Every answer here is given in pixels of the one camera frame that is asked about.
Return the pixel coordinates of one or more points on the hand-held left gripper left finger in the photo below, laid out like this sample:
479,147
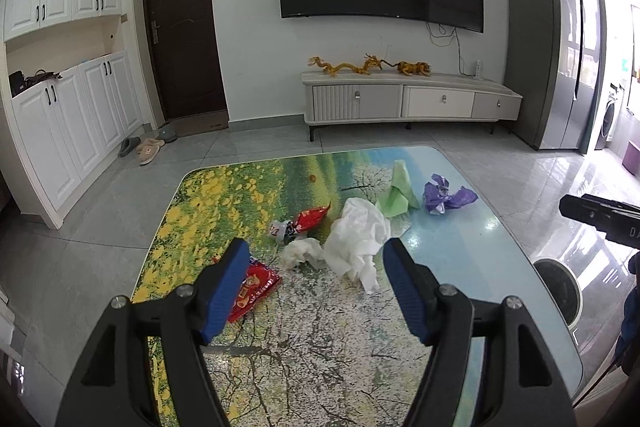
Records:
225,292

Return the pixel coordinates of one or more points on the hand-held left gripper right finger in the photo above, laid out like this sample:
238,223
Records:
407,292

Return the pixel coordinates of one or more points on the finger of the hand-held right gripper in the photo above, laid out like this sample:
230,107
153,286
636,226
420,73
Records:
582,209

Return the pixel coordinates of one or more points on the red snack wrapper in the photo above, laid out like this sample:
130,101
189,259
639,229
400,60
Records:
250,292

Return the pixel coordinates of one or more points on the large white tissue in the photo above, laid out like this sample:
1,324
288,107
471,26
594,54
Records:
357,232

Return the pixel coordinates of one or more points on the grey waste bin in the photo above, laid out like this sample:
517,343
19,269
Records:
555,287

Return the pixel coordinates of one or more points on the small white tissue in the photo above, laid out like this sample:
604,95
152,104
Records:
300,252

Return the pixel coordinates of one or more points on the green paper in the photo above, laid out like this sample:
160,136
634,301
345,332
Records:
400,194

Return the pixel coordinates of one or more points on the purple plastic bag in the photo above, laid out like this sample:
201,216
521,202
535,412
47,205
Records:
442,197

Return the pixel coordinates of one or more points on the red and white wrapper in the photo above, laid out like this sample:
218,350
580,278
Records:
307,219

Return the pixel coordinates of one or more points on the person's right forearm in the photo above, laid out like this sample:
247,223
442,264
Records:
632,322

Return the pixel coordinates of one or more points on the purple stool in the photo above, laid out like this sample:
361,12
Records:
631,162

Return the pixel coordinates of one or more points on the white washing machine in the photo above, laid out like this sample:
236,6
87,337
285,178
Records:
607,119

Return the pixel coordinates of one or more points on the grey refrigerator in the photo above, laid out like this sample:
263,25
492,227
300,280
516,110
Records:
540,57

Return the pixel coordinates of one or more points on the beige slipper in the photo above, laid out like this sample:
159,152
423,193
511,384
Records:
151,152

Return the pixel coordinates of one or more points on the grey-green slipper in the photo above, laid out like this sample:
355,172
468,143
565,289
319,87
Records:
167,136

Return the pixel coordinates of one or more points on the brown door mat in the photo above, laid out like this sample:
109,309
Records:
195,128

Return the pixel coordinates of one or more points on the grey slipper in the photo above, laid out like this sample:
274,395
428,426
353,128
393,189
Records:
130,147

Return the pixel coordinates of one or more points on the white power strip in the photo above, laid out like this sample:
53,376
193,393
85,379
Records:
477,68

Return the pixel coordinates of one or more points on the white television stand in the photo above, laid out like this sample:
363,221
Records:
380,102

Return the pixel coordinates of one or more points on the golden tiger figurine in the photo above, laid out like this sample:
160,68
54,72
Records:
414,69

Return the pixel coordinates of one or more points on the white lower cabinet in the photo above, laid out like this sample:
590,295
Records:
75,127

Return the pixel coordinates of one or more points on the short golden dragon figurine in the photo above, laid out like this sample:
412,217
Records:
375,63

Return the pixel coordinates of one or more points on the long golden dragon figurine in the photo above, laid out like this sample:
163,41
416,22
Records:
335,68

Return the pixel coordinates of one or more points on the dark brown door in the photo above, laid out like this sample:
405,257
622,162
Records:
185,32

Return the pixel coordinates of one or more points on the dark item on shelf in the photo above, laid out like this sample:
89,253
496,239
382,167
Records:
42,76

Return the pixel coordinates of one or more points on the black bag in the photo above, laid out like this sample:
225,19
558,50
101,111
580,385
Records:
17,83

